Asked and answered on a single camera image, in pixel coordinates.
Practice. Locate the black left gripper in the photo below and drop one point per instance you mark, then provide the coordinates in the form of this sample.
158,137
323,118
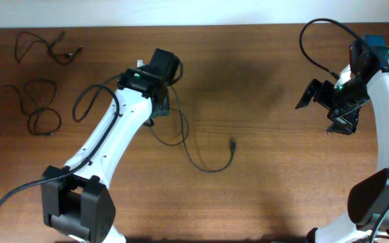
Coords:
164,112

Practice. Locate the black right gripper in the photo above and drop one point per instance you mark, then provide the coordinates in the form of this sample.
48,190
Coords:
346,121

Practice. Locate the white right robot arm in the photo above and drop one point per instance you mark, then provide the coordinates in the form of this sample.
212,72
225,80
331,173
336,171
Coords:
364,80

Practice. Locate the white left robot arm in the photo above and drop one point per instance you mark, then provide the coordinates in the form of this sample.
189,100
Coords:
76,200

